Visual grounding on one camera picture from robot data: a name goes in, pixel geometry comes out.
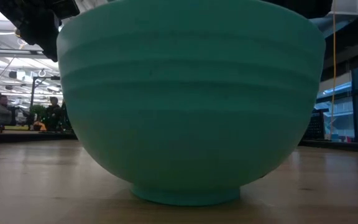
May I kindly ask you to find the teal bowl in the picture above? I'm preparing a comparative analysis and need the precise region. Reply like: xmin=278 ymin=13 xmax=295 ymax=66
xmin=56 ymin=0 xmax=326 ymax=207

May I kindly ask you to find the person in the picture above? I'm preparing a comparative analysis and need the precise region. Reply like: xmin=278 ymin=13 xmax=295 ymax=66
xmin=44 ymin=96 xmax=65 ymax=131
xmin=0 ymin=95 xmax=21 ymax=127

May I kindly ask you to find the black perforated bin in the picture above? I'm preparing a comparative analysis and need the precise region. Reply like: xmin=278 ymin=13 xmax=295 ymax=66
xmin=303 ymin=109 xmax=325 ymax=141

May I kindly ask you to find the green leafy plant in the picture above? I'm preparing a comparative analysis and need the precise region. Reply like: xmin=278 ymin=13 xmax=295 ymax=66
xmin=29 ymin=105 xmax=47 ymax=121

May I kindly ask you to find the white hanging power box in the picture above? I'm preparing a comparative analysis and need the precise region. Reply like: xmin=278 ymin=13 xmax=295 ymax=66
xmin=330 ymin=0 xmax=358 ymax=16

